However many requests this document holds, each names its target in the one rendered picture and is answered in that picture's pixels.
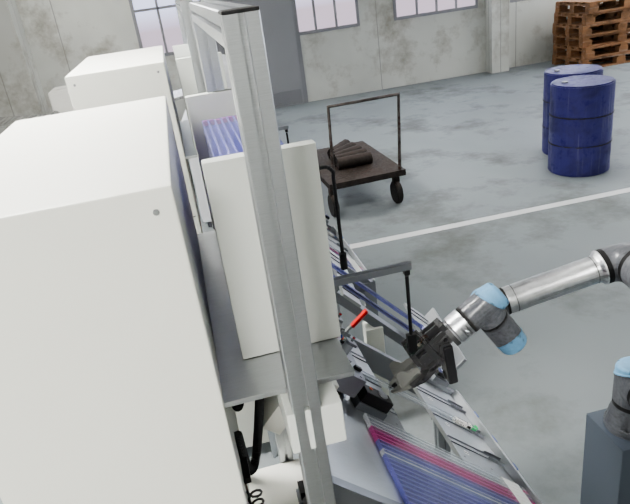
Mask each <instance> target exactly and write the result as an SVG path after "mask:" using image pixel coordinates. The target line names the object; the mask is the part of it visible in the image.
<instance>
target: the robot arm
mask: <svg viewBox="0 0 630 504"><path fill-rule="evenodd" d="M613 282H623V283H624V284H625V285H626V286H628V287H629V288H630V242H625V243H618V244H613V245H609V246H606V247H603V248H600V249H597V250H594V251H592V252H591V254H590V256H588V257H586V258H583V259H580V260H577V261H574V262H571V263H569V264H566V265H563V266H560V267H557V268H555V269H552V270H549V271H546V272H543V273H541V274H538V275H535V276H532V277H529V278H527V279H524V280H521V281H518V282H515V283H513V284H510V285H507V286H504V287H501V288H499V289H498V288H497V287H496V286H495V285H494V284H492V283H486V284H485V285H483V286H481V287H480V288H477V289H476V290H474V291H473V292H472V294H471V295H470V297H469V298H467V299H466V300H465V301H464V302H463V303H462V304H460V305H459V306H458V307H457V308H456V310H455V309H454V310H453V311H452V312H451V313H450V314H448V315H447V316H446V317H445V318H444V319H443V320H444V322H443V321H442V322H441V321H440V320H439V319H438V318H436V319H434V320H433V321H432V322H431V323H430V324H429V325H427V326H426V327H425V328H424V329H423V330H422V331H420V332H418V331H417V330H415V331H414V332H415V333H416V334H417V347H418V351H415V352H411V353H409V352H408V351H407V346H406V339H405V340H403V341H402V342H401V344H402V345H403V348H404V349H405V351H406V352H407V354H408V355H409V357H410V358H407V359H405V360H404V361H403V362H398V361H392V362H391V363H390V365H389V367H390V369H391V371H392V373H393V375H394V377H393V379H392V380H391V382H390V384H391V385H393V386H395V388H394V389H393V390H391V393H393V394H394V393H398V392H402V391H406V390H409V389H411V388H415V387H417V386H419V385H421V384H423V383H425V382H426V381H428V380H429V379H430V378H431V377H432V375H433V374H434V373H436V372H437V369H438V368H439V367H440V366H441V365H442V370H443V372H442V373H443V376H444V378H445V379H446V380H447V381H448V383H449V384H454V383H457V382H458V377H457V370H456V364H455V358H454V352H453V346H452V345H451V343H452V342H454V343H455V344H456V345H457V346H459V345H460V344H461V341H462V342H465V341H466V340H467V339H468V338H470V337H471V336H472V335H473V334H474V333H476V332H477V331H478V330H479V329H482V330H483V331H484V333H485V334H486V335H487V336H488V337H489V338H490V339H491V341H492V342H493V343H494V344H495V345H496V347H497V348H498V349H499V350H500V351H501V352H502V353H504V354H506V355H513V354H516V353H518V352H519V351H521V350H522V349H523V348H524V346H525V345H526V342H527V337H526V335H525V334H524V332H523V331H522V328H520V327H519V326H518V325H517V323H516V322H515V321H514V319H513V318H512V317H511V315H510V314H512V313H515V312H518V311H521V310H524V309H526V308H529V307H532V306H535V305H538V304H541V303H544V302H546V301H549V300H552V299H555V298H558V297H561V296H564V295H566V294H569V293H572V292H575V291H578V290H581V289H584V288H587V287H589V286H592V285H595V284H598V283H603V284H606V285H607V284H610V283H613ZM417 366H418V367H420V368H421V371H420V369H419V368H418V367H417ZM613 373H614V379H613V390H612V400H611V402H610V403H609V405H608V407H607V409H606V410H605V412H604V419H603V422H604V425H605V427H606V428H607V429H608V431H609V432H611V433H612V434H613V435H615V436H617V437H619V438H621V439H624V440H628V441H630V356H628V357H623V358H621V359H619V360H618V361H617V362H616V364H615V369H614V371H613Z"/></svg>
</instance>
